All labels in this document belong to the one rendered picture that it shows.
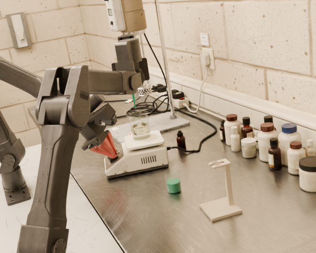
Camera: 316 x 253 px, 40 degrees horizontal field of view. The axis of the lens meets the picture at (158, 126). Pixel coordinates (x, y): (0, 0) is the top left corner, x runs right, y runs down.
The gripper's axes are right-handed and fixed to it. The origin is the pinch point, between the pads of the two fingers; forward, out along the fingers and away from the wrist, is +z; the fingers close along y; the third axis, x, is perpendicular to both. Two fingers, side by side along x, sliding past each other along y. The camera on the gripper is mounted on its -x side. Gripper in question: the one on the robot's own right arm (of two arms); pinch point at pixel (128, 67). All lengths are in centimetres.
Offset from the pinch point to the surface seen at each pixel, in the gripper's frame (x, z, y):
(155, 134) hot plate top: 23.3, 0.6, -5.2
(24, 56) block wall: 15, 224, 70
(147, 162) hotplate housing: 29.2, -7.3, -0.7
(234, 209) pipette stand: 32, -41, -18
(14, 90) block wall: 39, 221, 83
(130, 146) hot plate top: 23.4, -5.9, 3.8
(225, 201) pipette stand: 32, -36, -17
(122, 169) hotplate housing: 29.9, -7.4, 7.3
